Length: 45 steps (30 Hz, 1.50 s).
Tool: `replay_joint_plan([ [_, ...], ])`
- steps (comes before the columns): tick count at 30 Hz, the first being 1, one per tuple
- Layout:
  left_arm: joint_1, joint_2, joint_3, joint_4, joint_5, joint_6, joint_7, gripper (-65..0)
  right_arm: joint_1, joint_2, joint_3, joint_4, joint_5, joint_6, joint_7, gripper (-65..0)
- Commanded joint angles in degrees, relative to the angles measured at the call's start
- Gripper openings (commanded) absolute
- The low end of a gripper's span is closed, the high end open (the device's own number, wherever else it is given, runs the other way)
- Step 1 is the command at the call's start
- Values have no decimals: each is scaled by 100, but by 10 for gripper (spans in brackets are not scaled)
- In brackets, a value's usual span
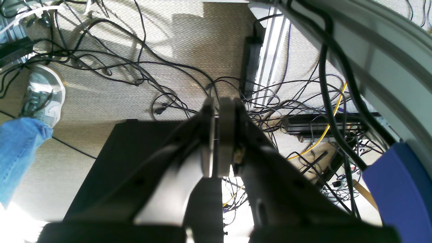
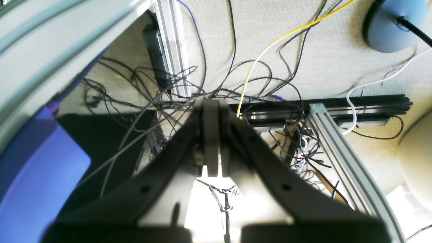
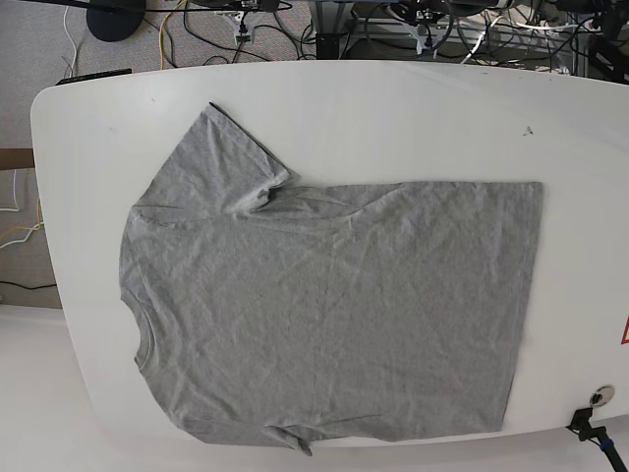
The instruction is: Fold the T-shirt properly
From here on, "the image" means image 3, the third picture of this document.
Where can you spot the grey T-shirt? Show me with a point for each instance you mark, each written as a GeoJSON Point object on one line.
{"type": "Point", "coordinates": [277, 315]}

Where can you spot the black flat device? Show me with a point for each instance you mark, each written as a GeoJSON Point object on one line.
{"type": "Point", "coordinates": [95, 76]}

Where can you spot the round dark stand base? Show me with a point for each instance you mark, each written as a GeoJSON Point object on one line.
{"type": "Point", "coordinates": [113, 21]}

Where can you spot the red warning sticker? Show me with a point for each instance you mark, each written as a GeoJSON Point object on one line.
{"type": "Point", "coordinates": [625, 334]}

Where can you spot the round silver table grommet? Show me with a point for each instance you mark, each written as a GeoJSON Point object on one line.
{"type": "Point", "coordinates": [602, 395]}

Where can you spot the black table leg post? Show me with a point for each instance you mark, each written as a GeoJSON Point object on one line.
{"type": "Point", "coordinates": [329, 20]}

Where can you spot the aluminium frame rail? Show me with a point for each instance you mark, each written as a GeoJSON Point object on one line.
{"type": "Point", "coordinates": [501, 31]}

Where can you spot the black clamp with cable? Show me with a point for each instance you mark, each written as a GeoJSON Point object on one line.
{"type": "Point", "coordinates": [580, 426]}

